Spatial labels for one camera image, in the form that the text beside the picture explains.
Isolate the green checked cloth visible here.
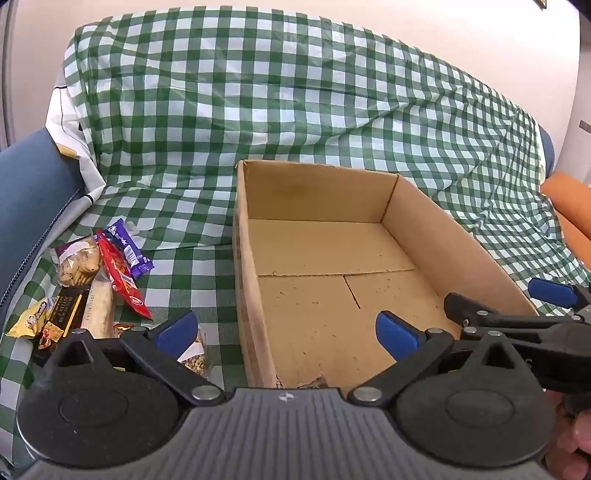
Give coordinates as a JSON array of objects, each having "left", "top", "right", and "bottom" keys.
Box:
[{"left": 0, "top": 7, "right": 591, "bottom": 464}]

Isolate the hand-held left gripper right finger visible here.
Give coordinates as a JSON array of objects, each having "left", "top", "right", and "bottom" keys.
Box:
[{"left": 348, "top": 311, "right": 519, "bottom": 408}]

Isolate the yellow snack packet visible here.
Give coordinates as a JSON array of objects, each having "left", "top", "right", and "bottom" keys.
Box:
[{"left": 4, "top": 298, "right": 59, "bottom": 340}]

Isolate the blue zippered cushion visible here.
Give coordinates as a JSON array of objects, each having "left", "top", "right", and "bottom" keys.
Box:
[{"left": 0, "top": 127, "right": 86, "bottom": 317}]

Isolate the orange cushion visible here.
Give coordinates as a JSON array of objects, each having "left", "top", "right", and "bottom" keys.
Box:
[{"left": 540, "top": 172, "right": 591, "bottom": 274}]

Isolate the black chocolate box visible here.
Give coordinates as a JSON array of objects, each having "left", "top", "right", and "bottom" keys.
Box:
[{"left": 34, "top": 286, "right": 91, "bottom": 357}]

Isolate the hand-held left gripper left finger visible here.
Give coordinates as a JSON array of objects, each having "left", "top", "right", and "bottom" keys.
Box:
[{"left": 41, "top": 309, "right": 225, "bottom": 408}]

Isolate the red snack packet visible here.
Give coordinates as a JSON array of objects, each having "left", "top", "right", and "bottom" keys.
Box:
[{"left": 95, "top": 231, "right": 154, "bottom": 322}]

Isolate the white printed cloth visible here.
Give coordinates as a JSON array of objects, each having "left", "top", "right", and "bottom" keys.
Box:
[{"left": 45, "top": 83, "right": 108, "bottom": 209}]

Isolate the person's right hand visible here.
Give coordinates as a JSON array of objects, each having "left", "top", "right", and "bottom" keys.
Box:
[{"left": 542, "top": 391, "right": 591, "bottom": 480}]

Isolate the grey curtain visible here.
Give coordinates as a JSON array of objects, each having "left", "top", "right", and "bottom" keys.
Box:
[{"left": 0, "top": 0, "right": 19, "bottom": 151}]

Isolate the clear biscuit bag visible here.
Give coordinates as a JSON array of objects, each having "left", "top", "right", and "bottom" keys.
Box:
[{"left": 50, "top": 234, "right": 102, "bottom": 288}]

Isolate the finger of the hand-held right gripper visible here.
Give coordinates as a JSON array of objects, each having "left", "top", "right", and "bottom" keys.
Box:
[
  {"left": 444, "top": 293, "right": 583, "bottom": 345},
  {"left": 529, "top": 278, "right": 591, "bottom": 320}
]

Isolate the purple snack packet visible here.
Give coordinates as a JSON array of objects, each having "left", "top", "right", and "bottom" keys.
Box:
[{"left": 104, "top": 219, "right": 154, "bottom": 280}]

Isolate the brown cardboard box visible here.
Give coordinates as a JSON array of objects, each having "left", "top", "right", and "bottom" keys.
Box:
[{"left": 233, "top": 159, "right": 539, "bottom": 391}]

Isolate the clear nut packet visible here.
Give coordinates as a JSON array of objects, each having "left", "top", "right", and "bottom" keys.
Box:
[{"left": 178, "top": 323, "right": 214, "bottom": 376}]

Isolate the pale cracker packet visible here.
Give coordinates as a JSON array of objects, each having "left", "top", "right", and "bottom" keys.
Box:
[{"left": 81, "top": 268, "right": 117, "bottom": 340}]

